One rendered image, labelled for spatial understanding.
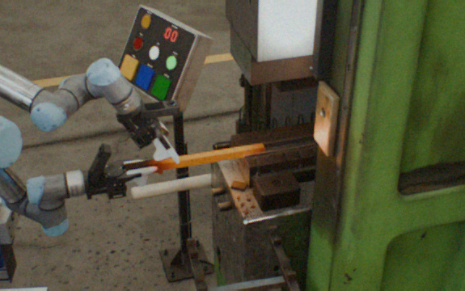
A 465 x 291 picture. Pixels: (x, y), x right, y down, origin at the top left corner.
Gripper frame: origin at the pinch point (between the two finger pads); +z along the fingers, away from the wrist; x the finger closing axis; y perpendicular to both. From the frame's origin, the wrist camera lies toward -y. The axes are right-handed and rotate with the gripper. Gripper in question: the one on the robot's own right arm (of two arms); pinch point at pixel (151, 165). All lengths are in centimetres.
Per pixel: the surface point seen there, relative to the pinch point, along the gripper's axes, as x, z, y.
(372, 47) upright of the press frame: 45, 42, -53
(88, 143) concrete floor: -169, -11, 99
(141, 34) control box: -65, 9, -12
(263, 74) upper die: 7.8, 30.9, -29.5
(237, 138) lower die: -9.8, 29.2, 2.2
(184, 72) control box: -39.7, 19.4, -7.8
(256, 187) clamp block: 14.7, 27.7, 3.4
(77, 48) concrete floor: -293, -5, 99
